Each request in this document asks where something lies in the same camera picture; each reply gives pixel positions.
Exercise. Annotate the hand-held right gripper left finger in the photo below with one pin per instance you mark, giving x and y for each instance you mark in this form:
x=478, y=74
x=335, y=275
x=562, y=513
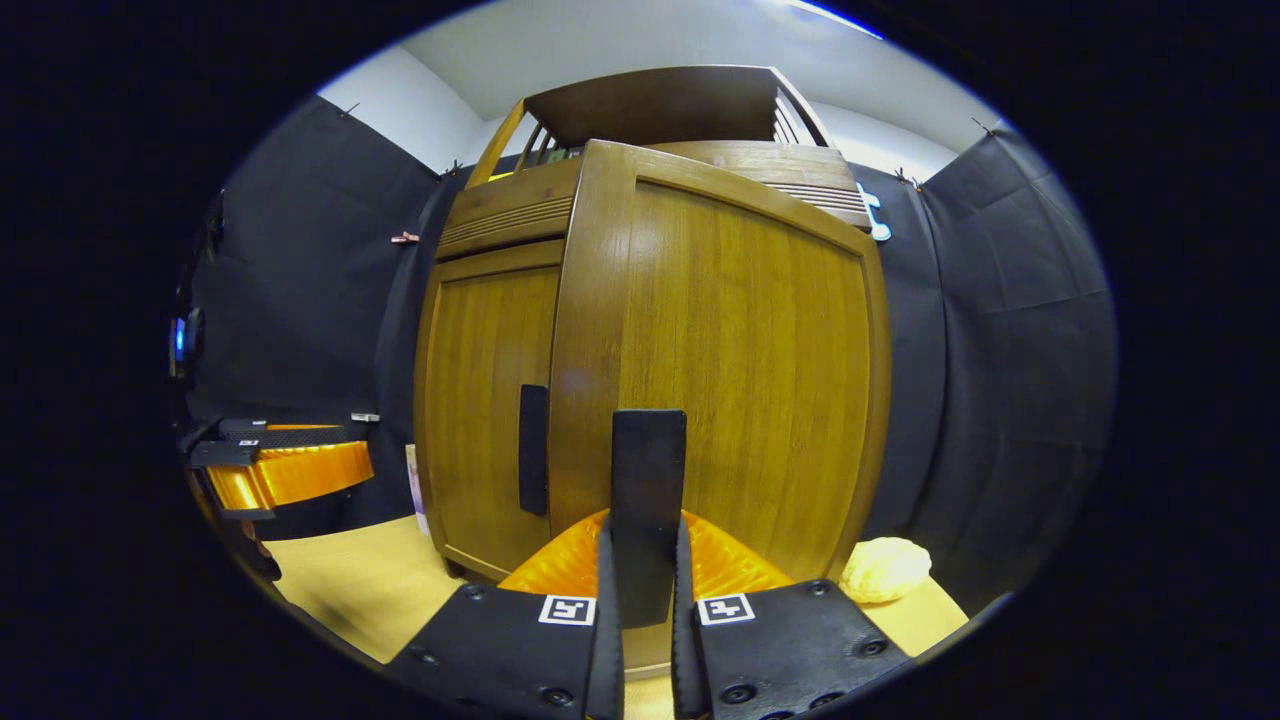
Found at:
x=606, y=660

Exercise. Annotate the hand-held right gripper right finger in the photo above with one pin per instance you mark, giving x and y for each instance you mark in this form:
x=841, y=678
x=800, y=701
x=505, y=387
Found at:
x=686, y=660

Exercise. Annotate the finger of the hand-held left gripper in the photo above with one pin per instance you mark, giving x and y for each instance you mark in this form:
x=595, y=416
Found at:
x=300, y=437
x=300, y=475

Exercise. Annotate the wooden shoe cabinet door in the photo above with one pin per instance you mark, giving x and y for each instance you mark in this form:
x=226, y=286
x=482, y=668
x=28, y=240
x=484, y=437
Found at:
x=480, y=400
x=750, y=380

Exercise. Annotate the wooden double-door shoe cabinet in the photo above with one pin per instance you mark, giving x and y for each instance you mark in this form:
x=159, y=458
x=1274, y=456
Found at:
x=660, y=105

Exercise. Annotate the glowing blue white screen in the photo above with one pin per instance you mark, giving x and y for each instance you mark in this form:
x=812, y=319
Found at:
x=180, y=340

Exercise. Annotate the white printed card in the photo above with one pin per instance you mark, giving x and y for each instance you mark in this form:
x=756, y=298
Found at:
x=415, y=490

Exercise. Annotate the pale yellow crumpled ball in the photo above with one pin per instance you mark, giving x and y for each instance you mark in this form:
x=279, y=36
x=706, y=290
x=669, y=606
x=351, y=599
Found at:
x=885, y=570

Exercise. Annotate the red clip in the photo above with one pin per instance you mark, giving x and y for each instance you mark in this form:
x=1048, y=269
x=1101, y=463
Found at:
x=405, y=238

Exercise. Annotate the wooden grooved drawer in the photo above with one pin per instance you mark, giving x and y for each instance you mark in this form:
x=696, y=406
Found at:
x=500, y=215

